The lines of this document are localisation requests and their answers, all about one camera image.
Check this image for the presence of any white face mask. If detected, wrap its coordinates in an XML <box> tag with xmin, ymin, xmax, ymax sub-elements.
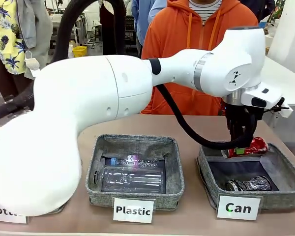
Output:
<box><xmin>24</xmin><ymin>51</ymin><xmax>41</xmax><ymax>72</ymax></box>

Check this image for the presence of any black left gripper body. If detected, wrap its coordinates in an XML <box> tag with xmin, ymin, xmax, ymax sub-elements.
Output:
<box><xmin>223</xmin><ymin>102</ymin><xmax>265</xmax><ymax>130</ymax></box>

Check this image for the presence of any person in blue shirt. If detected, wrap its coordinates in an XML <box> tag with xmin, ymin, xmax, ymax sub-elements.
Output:
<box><xmin>131</xmin><ymin>0</ymin><xmax>168</xmax><ymax>59</ymax></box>

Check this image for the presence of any grey fabric basket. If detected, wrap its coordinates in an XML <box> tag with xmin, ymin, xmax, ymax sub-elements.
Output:
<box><xmin>196</xmin><ymin>142</ymin><xmax>295</xmax><ymax>212</ymax></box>
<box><xmin>85</xmin><ymin>133</ymin><xmax>185</xmax><ymax>211</ymax></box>
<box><xmin>0</xmin><ymin>189</ymin><xmax>67</xmax><ymax>215</ymax></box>

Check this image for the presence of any white Can label sign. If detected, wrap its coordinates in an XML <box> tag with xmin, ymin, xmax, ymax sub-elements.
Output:
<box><xmin>216</xmin><ymin>194</ymin><xmax>263</xmax><ymax>221</ymax></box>

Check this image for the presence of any small pink-label plastic bottle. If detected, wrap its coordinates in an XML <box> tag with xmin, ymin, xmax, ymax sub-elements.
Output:
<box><xmin>110</xmin><ymin>154</ymin><xmax>163</xmax><ymax>168</ymax></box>

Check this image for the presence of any white Bottle label sign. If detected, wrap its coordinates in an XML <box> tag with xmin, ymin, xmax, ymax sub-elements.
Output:
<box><xmin>0</xmin><ymin>203</ymin><xmax>29</xmax><ymax>225</ymax></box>

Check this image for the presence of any large clear plastic bottle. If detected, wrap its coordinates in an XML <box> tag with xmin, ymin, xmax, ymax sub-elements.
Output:
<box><xmin>92</xmin><ymin>165</ymin><xmax>163</xmax><ymax>190</ymax></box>

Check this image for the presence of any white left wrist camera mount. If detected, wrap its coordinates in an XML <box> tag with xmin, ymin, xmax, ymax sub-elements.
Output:
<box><xmin>276</xmin><ymin>97</ymin><xmax>294</xmax><ymax>118</ymax></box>

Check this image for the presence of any person in orange hoodie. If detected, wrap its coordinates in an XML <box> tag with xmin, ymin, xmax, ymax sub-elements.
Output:
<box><xmin>141</xmin><ymin>0</ymin><xmax>259</xmax><ymax>117</ymax></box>

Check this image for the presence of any red crushed drink can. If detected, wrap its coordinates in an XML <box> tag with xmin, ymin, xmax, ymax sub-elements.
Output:
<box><xmin>221</xmin><ymin>136</ymin><xmax>270</xmax><ymax>159</ymax></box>

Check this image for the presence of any person in black skirt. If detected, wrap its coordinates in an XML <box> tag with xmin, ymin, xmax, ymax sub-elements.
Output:
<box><xmin>99</xmin><ymin>0</ymin><xmax>118</xmax><ymax>56</ymax></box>

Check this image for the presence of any person in yellow floral shirt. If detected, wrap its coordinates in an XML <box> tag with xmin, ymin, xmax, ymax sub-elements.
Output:
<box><xmin>0</xmin><ymin>0</ymin><xmax>54</xmax><ymax>97</ymax></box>

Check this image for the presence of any white Plastic label sign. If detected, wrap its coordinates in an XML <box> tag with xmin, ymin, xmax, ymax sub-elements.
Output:
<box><xmin>113</xmin><ymin>197</ymin><xmax>156</xmax><ymax>225</ymax></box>

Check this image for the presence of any yellow plastic crate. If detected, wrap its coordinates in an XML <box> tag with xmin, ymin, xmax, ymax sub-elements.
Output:
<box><xmin>72</xmin><ymin>45</ymin><xmax>88</xmax><ymax>59</ymax></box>

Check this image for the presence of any black crushed drink can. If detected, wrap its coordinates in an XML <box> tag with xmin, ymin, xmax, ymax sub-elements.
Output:
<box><xmin>224</xmin><ymin>175</ymin><xmax>272</xmax><ymax>192</ymax></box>

